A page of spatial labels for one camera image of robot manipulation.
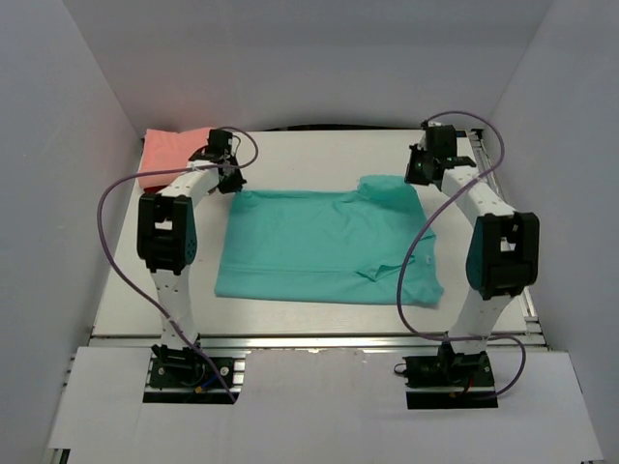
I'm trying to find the teal t-shirt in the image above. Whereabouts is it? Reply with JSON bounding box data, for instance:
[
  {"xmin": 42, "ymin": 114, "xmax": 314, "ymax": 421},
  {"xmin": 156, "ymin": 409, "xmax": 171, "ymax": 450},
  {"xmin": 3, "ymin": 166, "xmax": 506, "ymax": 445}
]
[{"xmin": 215, "ymin": 175, "xmax": 444, "ymax": 305}]

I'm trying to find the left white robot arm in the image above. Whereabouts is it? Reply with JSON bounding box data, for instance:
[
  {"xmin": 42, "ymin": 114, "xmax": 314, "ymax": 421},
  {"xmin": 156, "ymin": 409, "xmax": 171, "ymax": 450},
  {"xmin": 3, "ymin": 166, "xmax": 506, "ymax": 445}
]
[{"xmin": 137, "ymin": 129, "xmax": 246, "ymax": 350}]

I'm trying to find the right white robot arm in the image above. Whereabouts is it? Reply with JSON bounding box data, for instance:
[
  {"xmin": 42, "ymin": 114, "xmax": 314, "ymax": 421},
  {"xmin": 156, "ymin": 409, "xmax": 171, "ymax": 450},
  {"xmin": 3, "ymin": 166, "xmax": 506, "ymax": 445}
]
[{"xmin": 405, "ymin": 125, "xmax": 540, "ymax": 357}]

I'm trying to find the folded pink t-shirt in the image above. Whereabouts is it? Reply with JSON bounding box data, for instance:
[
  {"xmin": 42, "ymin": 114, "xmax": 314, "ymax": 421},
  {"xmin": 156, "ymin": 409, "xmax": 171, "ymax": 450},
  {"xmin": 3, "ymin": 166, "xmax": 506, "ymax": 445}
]
[{"xmin": 139, "ymin": 128, "xmax": 211, "ymax": 172}]

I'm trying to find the folded red t-shirt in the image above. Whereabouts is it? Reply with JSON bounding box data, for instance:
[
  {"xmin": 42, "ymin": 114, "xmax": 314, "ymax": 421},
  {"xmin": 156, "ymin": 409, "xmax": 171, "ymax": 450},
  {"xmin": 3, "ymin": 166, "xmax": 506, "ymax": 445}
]
[{"xmin": 143, "ymin": 186, "xmax": 165, "ymax": 193}]

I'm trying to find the black strip behind table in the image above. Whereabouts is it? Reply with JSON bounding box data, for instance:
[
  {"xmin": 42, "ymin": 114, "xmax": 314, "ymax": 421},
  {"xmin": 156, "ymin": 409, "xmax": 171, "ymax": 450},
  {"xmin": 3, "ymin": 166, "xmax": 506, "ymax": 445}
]
[{"xmin": 263, "ymin": 124, "xmax": 421, "ymax": 132}]

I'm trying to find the aluminium front rail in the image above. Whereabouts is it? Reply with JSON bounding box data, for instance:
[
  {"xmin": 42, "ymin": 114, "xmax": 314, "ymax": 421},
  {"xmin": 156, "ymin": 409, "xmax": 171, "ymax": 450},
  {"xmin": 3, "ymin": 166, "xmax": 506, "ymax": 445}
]
[{"xmin": 89, "ymin": 333, "xmax": 547, "ymax": 350}]

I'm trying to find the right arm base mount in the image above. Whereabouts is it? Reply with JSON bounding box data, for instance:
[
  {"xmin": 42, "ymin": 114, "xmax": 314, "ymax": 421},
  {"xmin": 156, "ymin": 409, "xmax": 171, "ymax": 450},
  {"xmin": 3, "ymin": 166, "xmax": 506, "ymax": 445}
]
[{"xmin": 394, "ymin": 352, "xmax": 498, "ymax": 411}]

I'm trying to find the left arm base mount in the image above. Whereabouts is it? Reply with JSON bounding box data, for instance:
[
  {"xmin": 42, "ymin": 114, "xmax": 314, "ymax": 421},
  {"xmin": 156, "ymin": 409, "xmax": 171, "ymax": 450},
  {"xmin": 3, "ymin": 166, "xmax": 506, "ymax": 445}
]
[{"xmin": 142, "ymin": 344, "xmax": 240, "ymax": 405}]

